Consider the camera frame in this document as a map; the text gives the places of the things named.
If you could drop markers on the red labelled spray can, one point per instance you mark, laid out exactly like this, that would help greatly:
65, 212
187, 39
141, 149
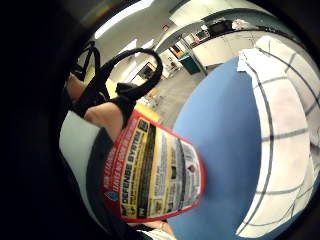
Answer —
156, 173

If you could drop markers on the green bin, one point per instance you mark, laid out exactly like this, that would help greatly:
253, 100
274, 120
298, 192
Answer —
190, 63

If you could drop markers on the long ceiling light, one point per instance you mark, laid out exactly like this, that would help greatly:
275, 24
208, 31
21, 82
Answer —
123, 15

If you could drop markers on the white microwave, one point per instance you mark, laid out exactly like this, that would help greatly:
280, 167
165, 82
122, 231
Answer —
202, 35

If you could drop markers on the white counter cabinets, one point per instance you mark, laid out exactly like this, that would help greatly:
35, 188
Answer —
226, 46

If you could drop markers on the black appliance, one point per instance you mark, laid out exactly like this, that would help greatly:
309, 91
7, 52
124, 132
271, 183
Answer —
220, 27

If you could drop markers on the white crumpled bag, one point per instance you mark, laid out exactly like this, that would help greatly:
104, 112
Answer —
240, 24

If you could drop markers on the white checked cloth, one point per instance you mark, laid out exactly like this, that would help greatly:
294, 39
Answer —
286, 140

